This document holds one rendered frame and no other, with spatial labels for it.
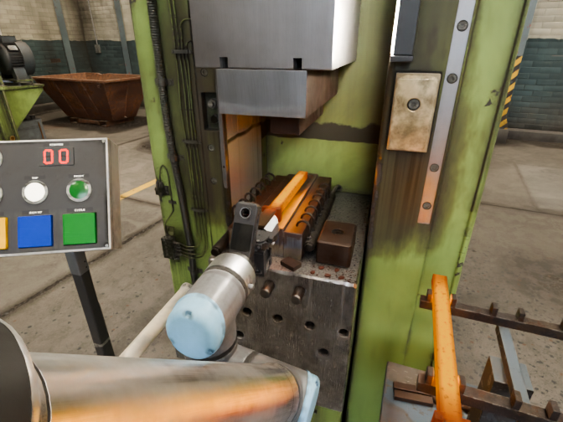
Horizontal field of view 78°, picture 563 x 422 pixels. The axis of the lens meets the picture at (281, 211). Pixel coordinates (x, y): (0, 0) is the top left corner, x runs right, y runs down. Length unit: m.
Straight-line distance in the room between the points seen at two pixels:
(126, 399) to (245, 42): 0.68
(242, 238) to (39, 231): 0.52
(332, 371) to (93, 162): 0.82
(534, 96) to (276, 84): 6.24
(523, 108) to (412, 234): 5.95
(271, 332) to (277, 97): 0.60
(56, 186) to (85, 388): 0.82
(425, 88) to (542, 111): 6.08
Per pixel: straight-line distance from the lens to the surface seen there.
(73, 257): 1.17
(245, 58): 0.79
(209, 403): 0.32
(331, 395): 1.11
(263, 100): 0.78
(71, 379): 0.22
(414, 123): 0.87
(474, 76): 0.89
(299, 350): 1.01
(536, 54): 6.79
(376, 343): 1.22
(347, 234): 0.90
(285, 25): 0.76
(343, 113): 1.24
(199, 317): 0.54
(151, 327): 1.18
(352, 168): 1.28
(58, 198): 1.01
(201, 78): 1.00
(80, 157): 1.00
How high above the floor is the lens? 1.41
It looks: 26 degrees down
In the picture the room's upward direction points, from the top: straight up
